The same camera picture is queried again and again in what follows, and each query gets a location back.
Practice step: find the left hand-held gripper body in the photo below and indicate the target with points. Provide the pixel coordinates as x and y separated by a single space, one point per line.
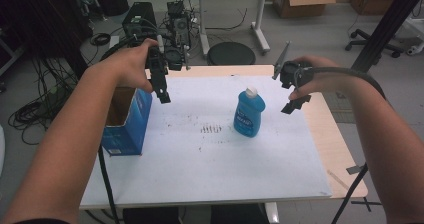
156 62

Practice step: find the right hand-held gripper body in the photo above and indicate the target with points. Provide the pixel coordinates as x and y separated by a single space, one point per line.
295 74

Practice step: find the blue bottle with white cap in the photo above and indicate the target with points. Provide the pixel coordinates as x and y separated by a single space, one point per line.
249 114

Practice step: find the blue cardboard box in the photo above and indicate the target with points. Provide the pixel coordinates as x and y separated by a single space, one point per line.
128 127

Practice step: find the person's left hand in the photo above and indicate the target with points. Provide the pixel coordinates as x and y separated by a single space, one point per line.
126 67

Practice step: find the person's right hand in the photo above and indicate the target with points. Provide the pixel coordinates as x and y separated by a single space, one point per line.
328 80

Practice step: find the black computer tower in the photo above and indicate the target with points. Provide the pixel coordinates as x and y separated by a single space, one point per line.
140 19

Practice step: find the black round stool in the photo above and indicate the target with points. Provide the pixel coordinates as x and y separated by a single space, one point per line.
230 54

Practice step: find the open brown cardboard box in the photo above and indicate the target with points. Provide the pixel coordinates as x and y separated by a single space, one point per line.
301 4

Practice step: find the black office chair base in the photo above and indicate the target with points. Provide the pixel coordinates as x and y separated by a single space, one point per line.
373 44

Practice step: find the black metal stand beam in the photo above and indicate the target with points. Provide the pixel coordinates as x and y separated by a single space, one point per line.
386 27

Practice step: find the white table leg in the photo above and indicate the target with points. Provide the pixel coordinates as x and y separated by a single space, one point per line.
272 214

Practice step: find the black tape cross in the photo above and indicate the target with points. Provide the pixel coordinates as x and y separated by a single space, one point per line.
366 203

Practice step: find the black curtain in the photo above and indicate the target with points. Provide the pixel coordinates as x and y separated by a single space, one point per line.
40 17

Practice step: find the white machine part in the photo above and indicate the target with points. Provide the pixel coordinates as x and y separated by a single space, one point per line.
416 37

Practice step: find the open-frame computer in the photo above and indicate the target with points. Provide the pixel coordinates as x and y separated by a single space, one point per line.
180 24

